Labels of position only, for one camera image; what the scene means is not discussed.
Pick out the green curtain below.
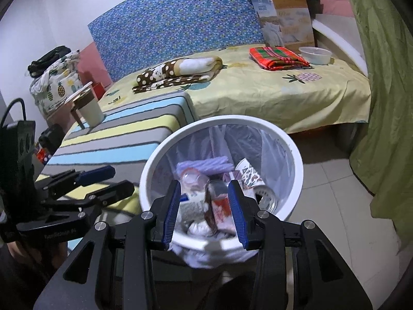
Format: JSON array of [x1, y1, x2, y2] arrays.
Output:
[[349, 0, 412, 246]]

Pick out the pineapple print bedding bundle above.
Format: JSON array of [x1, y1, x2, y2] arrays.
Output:
[[29, 50, 83, 118]]

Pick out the brown polka dot blanket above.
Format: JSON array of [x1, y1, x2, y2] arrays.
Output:
[[132, 56, 224, 94]]

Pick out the white round trash bin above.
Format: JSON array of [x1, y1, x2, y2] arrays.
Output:
[[138, 114, 305, 253]]

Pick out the yellow pineapple bed sheet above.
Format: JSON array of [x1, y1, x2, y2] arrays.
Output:
[[99, 45, 371, 133]]

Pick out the black bag on bundle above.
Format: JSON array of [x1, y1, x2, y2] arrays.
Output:
[[27, 45, 71, 79]]

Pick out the red toy car box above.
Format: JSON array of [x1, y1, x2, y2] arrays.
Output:
[[36, 148, 52, 165]]

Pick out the black suitcase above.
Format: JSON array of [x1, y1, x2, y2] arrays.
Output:
[[38, 124, 65, 155]]

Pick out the blue patterned headboard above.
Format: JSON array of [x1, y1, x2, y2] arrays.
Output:
[[88, 0, 263, 81]]

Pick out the red milk can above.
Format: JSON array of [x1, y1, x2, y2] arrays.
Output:
[[253, 185, 279, 213]]

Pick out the brown beige lidded mug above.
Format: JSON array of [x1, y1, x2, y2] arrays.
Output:
[[64, 82, 105, 129]]

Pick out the paper bag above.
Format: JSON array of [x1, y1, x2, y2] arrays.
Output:
[[234, 158, 265, 190]]

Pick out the striped table cloth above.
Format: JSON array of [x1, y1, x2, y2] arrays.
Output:
[[37, 91, 198, 199]]

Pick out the white mattress edge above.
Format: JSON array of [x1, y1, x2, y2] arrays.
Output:
[[312, 14, 368, 77]]

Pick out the clear plastic cup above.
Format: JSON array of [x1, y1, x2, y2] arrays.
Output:
[[180, 168, 209, 195]]

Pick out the white tissue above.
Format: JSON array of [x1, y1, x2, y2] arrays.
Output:
[[187, 220, 218, 240]]

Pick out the person's left hand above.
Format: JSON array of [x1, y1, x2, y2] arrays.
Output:
[[6, 242, 68, 269]]

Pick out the clear plastic bin liner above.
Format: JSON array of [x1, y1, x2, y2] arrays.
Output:
[[150, 124, 296, 270]]

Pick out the pink strawberry milk carton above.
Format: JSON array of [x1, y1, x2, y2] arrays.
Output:
[[208, 180, 237, 235]]

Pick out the bedding package box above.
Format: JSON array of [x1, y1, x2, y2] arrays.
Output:
[[249, 0, 322, 53]]

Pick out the pink storage box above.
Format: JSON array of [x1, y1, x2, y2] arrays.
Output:
[[46, 102, 76, 133]]

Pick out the red plaid folded cloth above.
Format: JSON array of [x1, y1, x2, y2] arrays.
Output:
[[249, 46, 310, 71]]

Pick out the white plastic bowl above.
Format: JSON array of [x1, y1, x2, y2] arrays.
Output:
[[298, 47, 332, 65]]

